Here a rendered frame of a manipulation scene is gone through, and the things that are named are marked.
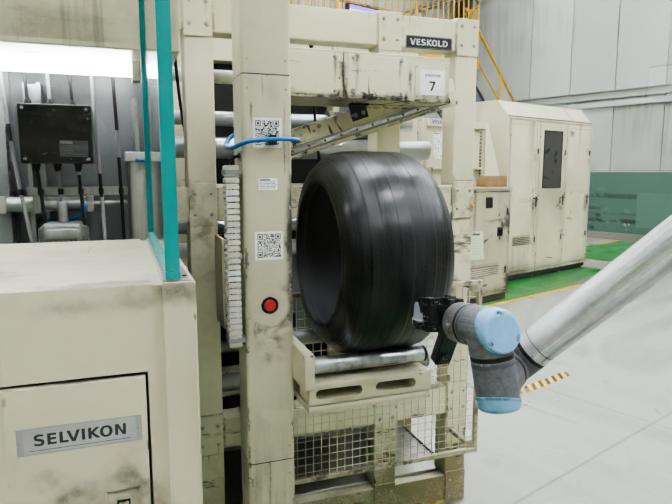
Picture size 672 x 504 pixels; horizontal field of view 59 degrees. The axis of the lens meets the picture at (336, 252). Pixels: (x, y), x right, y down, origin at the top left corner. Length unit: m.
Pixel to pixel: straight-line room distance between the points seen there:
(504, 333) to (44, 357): 0.82
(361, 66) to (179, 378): 1.31
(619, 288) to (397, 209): 0.54
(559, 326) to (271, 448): 0.84
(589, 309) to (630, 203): 12.11
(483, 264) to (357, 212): 5.05
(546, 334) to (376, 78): 1.00
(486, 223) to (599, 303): 5.15
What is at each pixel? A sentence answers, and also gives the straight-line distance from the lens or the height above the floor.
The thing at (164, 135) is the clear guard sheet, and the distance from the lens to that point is 0.80.
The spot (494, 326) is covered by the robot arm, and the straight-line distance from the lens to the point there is 1.21.
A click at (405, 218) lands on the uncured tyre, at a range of 1.48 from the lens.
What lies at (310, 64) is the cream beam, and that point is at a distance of 1.87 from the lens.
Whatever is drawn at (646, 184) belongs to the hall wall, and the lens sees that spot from 13.27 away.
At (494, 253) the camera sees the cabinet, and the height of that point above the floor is 0.53.
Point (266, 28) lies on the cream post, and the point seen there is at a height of 1.77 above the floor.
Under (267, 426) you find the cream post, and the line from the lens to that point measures 1.68.
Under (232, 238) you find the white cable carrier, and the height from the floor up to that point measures 1.24.
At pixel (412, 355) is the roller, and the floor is 0.90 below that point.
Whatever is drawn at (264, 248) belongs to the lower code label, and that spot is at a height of 1.21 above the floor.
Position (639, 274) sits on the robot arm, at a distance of 1.29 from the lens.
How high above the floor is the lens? 1.41
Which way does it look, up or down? 8 degrees down
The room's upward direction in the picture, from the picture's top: straight up
